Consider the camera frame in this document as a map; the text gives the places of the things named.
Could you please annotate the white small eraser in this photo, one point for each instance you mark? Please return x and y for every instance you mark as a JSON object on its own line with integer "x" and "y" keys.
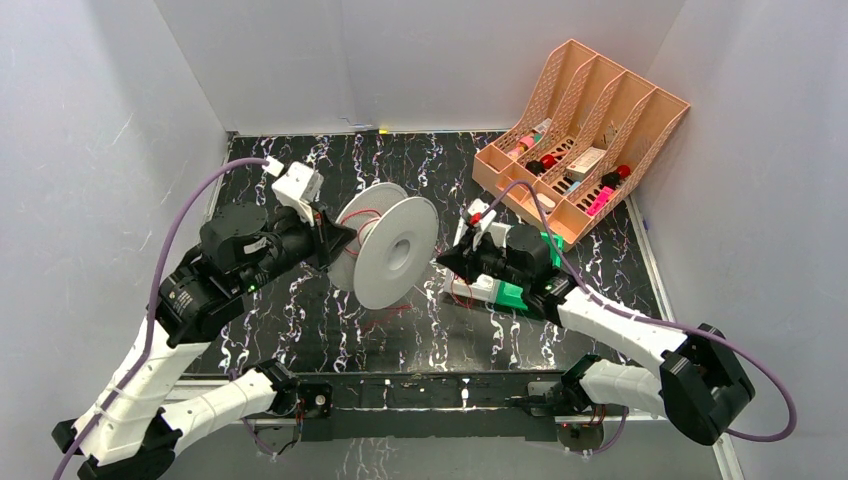
{"x": 546, "y": 203}

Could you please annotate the pink white tube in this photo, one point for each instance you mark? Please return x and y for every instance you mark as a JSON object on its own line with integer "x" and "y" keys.
{"x": 529, "y": 140}

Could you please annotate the red black bottle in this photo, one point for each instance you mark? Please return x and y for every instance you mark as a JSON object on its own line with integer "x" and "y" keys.
{"x": 615, "y": 178}

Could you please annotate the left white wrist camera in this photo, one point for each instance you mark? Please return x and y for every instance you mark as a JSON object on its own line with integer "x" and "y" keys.
{"x": 298, "y": 188}

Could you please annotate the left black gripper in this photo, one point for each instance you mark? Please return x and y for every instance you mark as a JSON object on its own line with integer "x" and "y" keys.
{"x": 322, "y": 237}

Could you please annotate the green plastic bin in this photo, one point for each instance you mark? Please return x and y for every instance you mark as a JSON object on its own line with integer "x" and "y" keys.
{"x": 509, "y": 295}

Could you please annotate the pink marker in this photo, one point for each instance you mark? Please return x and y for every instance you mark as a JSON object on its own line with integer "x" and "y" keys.
{"x": 603, "y": 197}

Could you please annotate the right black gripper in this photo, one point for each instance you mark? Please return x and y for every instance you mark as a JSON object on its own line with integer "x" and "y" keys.
{"x": 463, "y": 261}

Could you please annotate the peach file organizer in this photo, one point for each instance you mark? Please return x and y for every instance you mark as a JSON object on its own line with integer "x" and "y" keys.
{"x": 593, "y": 102}

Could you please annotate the white box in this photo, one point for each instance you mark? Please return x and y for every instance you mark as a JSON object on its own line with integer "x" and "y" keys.
{"x": 585, "y": 163}

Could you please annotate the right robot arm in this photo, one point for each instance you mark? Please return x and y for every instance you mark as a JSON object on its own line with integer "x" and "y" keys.
{"x": 690, "y": 379}

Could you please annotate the red black ball item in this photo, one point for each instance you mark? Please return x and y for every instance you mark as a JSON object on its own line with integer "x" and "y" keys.
{"x": 542, "y": 165}

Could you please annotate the white plastic bin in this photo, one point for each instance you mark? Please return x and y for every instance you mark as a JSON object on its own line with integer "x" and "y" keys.
{"x": 486, "y": 288}

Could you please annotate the white perforated cable spool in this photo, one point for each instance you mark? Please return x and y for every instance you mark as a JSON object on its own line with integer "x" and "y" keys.
{"x": 395, "y": 240}

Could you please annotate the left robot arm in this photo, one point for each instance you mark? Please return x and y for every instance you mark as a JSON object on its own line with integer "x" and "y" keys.
{"x": 130, "y": 432}

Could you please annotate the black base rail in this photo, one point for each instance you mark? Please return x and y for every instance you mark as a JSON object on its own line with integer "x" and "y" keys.
{"x": 506, "y": 404}

